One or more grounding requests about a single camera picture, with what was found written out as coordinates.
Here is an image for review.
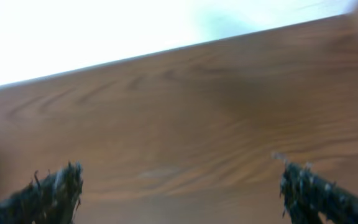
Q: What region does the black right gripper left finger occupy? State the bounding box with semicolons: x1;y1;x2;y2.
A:
0;162;83;224

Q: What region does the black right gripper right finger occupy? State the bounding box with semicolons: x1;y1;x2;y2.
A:
272;152;358;224

